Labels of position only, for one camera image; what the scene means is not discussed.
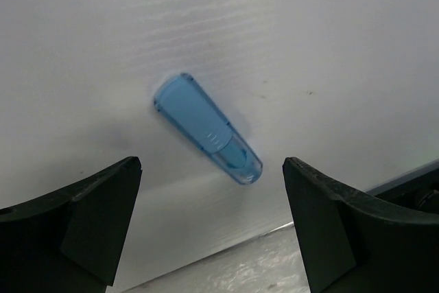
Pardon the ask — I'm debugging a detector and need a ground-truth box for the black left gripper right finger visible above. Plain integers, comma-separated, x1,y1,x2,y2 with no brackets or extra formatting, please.
283,157,438,292

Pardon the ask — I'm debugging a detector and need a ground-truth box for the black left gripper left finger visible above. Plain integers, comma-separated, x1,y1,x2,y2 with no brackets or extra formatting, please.
1,156,141,292

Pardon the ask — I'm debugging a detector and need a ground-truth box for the blue highlighter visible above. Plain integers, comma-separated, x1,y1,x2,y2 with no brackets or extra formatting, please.
153,73,263,185

